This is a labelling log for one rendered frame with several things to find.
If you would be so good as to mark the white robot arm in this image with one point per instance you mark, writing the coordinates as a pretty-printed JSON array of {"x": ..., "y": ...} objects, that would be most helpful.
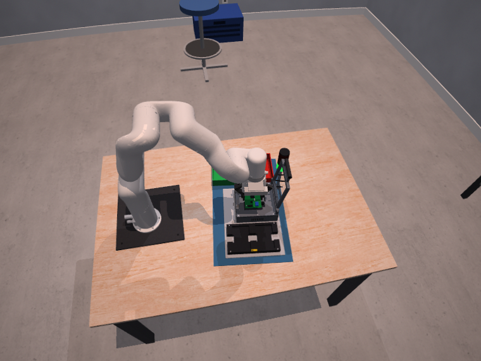
[{"x": 236, "y": 165}]

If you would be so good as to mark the red bin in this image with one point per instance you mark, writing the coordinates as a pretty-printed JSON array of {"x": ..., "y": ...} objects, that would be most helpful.
[{"x": 269, "y": 168}]

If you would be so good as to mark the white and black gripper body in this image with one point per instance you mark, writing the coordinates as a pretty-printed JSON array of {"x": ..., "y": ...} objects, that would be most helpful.
[{"x": 245, "y": 184}]

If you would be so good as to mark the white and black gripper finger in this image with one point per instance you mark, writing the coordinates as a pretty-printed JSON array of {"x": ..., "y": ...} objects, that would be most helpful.
[
  {"x": 269, "y": 188},
  {"x": 239, "y": 190}
]

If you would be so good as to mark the green bin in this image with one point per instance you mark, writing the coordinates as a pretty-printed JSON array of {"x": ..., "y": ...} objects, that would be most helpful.
[{"x": 220, "y": 181}]

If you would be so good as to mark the green circuit board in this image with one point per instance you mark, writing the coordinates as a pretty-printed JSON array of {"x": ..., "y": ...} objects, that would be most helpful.
[{"x": 253, "y": 201}]

